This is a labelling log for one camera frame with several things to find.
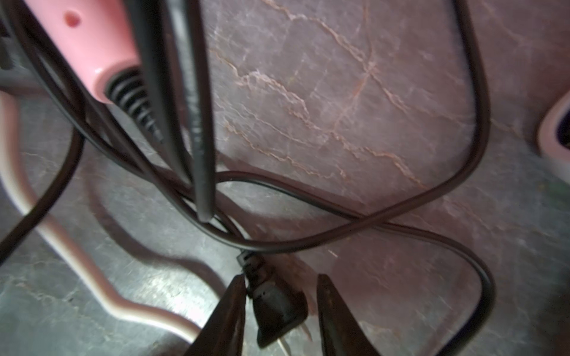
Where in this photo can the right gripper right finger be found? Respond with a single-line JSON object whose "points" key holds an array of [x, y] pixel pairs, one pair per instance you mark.
{"points": [[339, 330]]}

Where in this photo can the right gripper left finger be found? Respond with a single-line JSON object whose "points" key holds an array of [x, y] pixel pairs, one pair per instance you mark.
{"points": [[223, 332]]}

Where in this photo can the pink hair dryer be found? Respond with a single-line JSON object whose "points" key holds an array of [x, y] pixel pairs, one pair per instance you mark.
{"points": [[95, 39]]}

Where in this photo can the black plug with cable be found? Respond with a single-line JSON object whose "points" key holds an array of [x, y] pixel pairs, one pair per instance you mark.
{"points": [[279, 308]]}

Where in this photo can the white hair dryer back centre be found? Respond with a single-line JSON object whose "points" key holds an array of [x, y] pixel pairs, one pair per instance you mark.
{"points": [[549, 139]]}

